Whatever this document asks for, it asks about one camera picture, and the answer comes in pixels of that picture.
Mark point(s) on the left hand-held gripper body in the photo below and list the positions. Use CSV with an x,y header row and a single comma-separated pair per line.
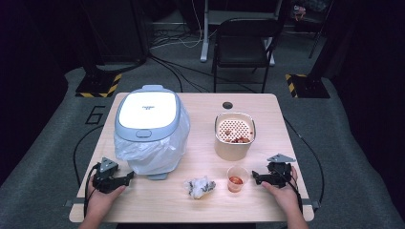
x,y
106,183

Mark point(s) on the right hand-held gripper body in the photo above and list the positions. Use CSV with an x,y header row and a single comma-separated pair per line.
x,y
279,173

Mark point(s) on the white plastic trash bag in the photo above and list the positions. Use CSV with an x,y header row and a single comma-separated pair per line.
x,y
153,156

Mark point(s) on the beige strainer container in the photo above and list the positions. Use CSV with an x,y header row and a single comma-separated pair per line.
x,y
230,151

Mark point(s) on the white tissue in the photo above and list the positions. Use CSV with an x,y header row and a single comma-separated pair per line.
x,y
199,187

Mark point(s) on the grey lidded trash can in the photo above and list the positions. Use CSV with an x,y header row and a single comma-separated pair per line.
x,y
146,109

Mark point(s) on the person's left hand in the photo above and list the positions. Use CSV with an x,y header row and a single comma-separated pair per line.
x,y
100,202

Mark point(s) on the person's right hand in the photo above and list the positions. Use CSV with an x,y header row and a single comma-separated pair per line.
x,y
286,197

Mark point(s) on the grey table edge clamp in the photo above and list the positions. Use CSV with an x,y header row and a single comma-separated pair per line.
x,y
74,202
315,205

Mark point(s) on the red food scraps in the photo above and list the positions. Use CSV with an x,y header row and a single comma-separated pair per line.
x,y
239,139

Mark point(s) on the black table grommet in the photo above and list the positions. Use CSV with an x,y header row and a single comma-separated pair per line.
x,y
227,105

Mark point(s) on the black stand base striped tape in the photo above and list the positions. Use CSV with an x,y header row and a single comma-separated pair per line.
x,y
310,87
95,86

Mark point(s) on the black folding chair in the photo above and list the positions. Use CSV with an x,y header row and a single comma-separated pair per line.
x,y
243,41

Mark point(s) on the white desk frame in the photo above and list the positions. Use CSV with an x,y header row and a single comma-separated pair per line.
x,y
204,31

